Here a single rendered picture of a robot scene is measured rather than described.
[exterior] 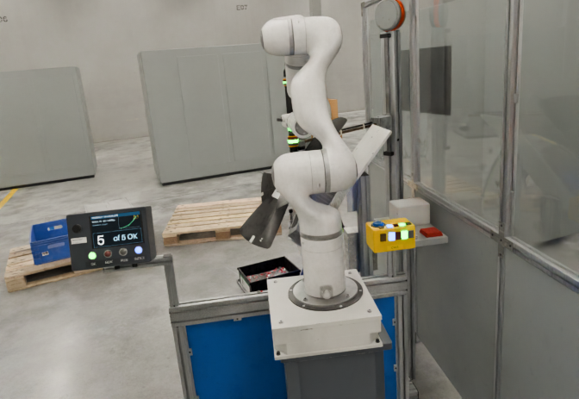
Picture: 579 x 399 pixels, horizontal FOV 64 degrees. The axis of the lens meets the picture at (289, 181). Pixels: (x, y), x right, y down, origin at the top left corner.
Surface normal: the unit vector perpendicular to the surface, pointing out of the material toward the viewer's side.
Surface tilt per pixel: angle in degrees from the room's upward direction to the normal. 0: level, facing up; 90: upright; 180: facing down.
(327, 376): 90
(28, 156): 90
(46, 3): 90
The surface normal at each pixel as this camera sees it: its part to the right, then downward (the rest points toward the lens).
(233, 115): 0.35, 0.20
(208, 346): 0.13, 0.23
